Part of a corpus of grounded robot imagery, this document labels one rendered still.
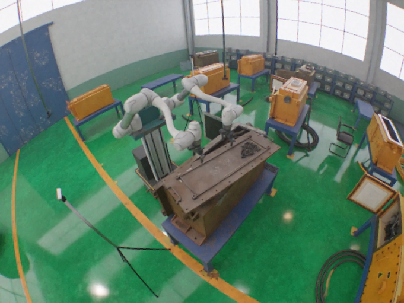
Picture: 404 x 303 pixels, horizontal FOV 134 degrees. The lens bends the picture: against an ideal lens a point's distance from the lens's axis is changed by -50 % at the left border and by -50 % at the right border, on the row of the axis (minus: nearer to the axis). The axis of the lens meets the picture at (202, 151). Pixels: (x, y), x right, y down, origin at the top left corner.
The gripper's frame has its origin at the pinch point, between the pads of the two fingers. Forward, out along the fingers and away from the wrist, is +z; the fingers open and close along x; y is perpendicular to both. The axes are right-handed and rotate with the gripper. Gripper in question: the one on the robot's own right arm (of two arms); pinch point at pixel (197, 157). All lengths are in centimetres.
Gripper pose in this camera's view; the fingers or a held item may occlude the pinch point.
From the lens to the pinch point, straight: 163.3
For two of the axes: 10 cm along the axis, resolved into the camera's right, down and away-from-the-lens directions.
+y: 8.1, -4.2, 4.1
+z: 0.7, 7.6, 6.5
